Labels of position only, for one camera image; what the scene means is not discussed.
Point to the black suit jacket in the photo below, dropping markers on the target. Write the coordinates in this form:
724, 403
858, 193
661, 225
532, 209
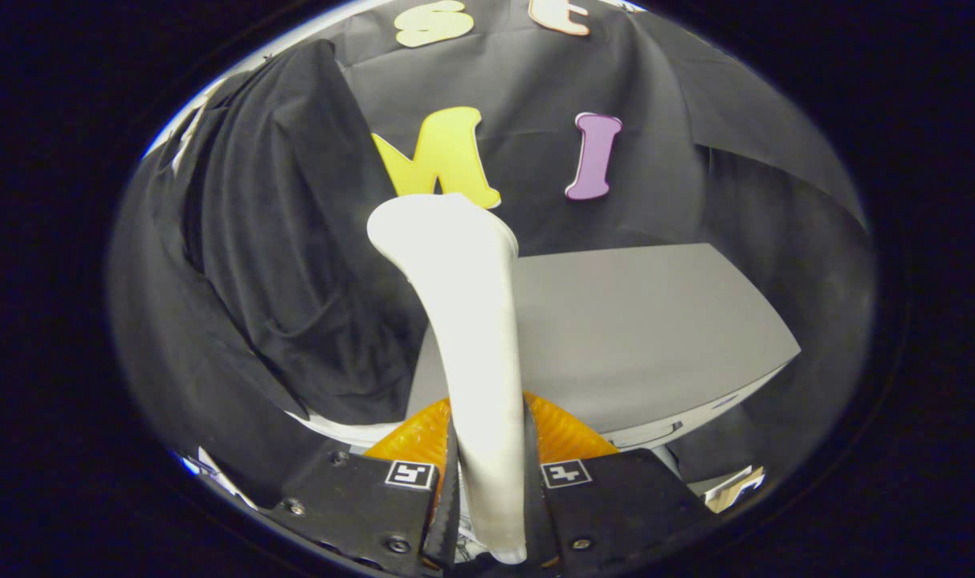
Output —
279, 241

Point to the cardboard piece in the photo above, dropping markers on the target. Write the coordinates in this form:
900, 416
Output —
732, 490

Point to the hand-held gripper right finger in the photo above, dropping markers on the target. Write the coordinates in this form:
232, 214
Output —
536, 522

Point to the grey cabinet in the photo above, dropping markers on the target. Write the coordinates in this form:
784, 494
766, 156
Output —
632, 337

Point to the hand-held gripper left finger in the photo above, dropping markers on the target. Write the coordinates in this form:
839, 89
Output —
449, 514

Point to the black backdrop cloth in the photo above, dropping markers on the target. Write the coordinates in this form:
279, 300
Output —
656, 120

